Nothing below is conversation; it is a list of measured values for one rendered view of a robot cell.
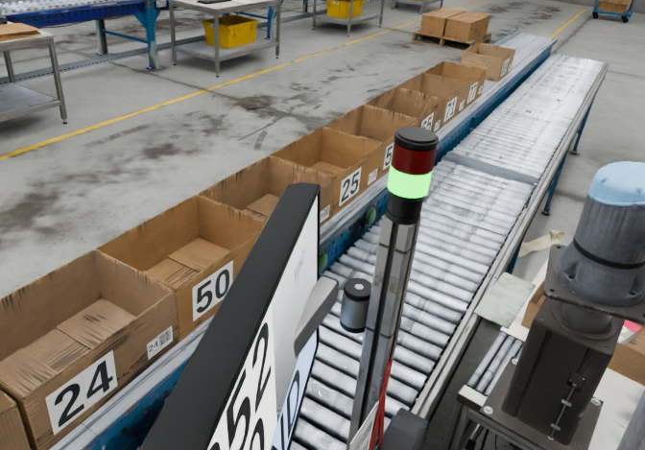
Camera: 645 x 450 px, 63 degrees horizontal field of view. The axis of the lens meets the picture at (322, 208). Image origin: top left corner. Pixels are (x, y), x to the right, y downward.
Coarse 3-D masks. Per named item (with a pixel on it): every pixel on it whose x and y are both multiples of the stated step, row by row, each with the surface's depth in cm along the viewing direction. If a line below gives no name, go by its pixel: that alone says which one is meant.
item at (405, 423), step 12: (396, 420) 95; (408, 420) 95; (420, 420) 96; (396, 432) 93; (408, 432) 93; (420, 432) 94; (384, 444) 91; (396, 444) 91; (408, 444) 91; (420, 444) 93
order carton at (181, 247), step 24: (168, 216) 160; (192, 216) 170; (216, 216) 168; (240, 216) 162; (120, 240) 146; (144, 240) 155; (168, 240) 164; (192, 240) 174; (216, 240) 173; (240, 240) 167; (144, 264) 158; (168, 264) 163; (192, 264) 163; (216, 264) 139; (240, 264) 150; (192, 312) 137
